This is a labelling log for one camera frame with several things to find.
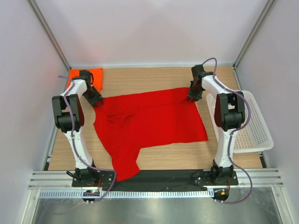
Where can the red t shirt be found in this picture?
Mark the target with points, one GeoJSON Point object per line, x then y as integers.
{"type": "Point", "coordinates": [125, 124]}

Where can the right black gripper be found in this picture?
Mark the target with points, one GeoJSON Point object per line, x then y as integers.
{"type": "Point", "coordinates": [195, 97]}

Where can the folded orange t shirt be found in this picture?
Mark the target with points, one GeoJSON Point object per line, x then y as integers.
{"type": "Point", "coordinates": [97, 76]}

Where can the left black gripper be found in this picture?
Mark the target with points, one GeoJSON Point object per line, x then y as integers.
{"type": "Point", "coordinates": [97, 97]}

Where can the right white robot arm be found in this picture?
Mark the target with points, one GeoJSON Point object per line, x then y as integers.
{"type": "Point", "coordinates": [229, 115]}

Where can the white plastic perforated basket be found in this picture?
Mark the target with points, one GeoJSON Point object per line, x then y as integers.
{"type": "Point", "coordinates": [255, 137]}

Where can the aluminium frame rail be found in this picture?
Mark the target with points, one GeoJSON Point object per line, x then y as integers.
{"type": "Point", "coordinates": [261, 177]}

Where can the slotted cable duct rail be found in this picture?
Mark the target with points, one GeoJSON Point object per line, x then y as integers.
{"type": "Point", "coordinates": [49, 194]}

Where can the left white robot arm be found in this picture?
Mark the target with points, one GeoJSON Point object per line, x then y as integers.
{"type": "Point", "coordinates": [69, 118]}

